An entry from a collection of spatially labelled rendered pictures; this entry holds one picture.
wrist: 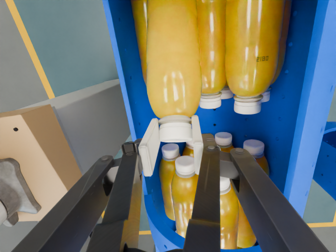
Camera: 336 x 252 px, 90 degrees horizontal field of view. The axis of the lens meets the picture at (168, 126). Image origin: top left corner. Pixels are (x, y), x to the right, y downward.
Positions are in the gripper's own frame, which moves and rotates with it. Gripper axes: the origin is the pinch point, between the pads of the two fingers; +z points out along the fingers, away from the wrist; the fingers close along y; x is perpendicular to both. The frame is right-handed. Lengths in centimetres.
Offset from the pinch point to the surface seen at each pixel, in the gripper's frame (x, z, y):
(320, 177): -45, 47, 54
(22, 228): -100, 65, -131
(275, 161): -14.2, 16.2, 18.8
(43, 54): 23, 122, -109
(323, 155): -36, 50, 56
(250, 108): -0.3, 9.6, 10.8
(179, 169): -11.0, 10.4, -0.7
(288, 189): -6.9, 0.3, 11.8
